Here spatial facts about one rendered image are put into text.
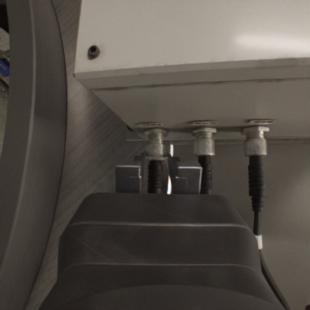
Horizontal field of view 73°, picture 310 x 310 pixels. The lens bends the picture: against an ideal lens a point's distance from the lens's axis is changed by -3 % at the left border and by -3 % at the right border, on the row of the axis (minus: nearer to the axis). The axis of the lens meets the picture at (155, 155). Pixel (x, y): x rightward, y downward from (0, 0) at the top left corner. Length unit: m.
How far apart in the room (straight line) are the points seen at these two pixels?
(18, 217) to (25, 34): 0.16
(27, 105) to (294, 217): 0.24
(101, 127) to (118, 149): 0.03
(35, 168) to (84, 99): 0.08
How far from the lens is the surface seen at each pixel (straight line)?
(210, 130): 0.16
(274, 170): 0.21
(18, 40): 0.24
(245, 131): 0.16
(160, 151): 0.16
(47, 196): 0.22
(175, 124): 0.15
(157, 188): 0.16
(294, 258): 0.22
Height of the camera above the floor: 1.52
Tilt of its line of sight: 2 degrees down
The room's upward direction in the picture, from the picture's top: 48 degrees clockwise
